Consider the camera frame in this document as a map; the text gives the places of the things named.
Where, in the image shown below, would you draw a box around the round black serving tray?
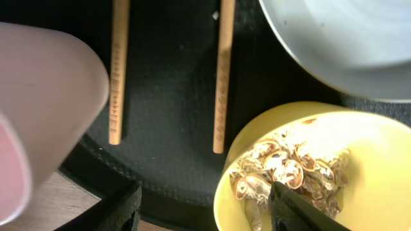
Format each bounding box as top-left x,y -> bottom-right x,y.
0,0 -> 411,231

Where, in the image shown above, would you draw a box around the yellow plastic bowl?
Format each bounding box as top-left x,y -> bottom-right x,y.
213,101 -> 410,231

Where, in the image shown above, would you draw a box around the grey round plate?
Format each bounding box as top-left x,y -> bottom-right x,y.
259,0 -> 410,103

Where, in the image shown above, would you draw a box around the pink plastic cup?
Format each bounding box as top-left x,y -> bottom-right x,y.
1,22 -> 109,224

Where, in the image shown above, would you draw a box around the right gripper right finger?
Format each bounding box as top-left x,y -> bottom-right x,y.
268,182 -> 349,231

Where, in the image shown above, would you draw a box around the wooden chopstick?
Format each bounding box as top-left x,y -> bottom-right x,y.
213,0 -> 236,154
109,0 -> 130,145

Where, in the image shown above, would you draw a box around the nut shell food scraps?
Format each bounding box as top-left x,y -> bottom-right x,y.
229,119 -> 351,230

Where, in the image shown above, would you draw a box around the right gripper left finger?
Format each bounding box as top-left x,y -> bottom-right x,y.
55,182 -> 142,231

